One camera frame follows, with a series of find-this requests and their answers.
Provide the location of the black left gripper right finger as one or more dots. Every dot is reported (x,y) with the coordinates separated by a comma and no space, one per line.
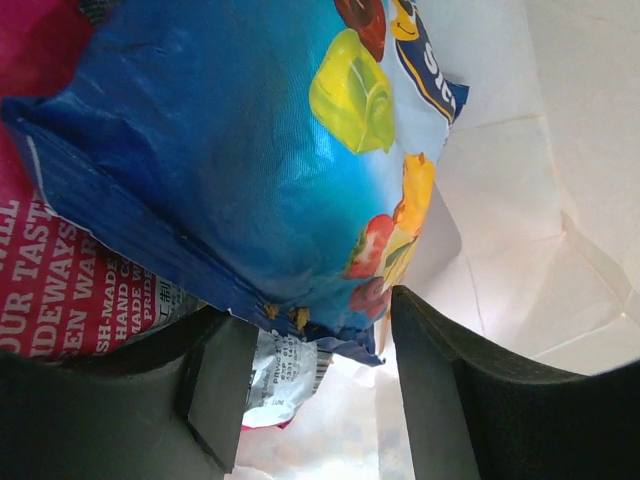
(475,410)

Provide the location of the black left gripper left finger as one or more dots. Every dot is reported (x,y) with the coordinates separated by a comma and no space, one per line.
(168,406)

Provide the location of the pink snack packet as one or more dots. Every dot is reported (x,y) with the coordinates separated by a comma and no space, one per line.
(64,295)

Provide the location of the blue checkered paper bag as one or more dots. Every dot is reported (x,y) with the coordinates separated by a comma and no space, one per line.
(532,239)

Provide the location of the blue gummy candy bag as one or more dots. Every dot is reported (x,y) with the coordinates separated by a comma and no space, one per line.
(275,158)

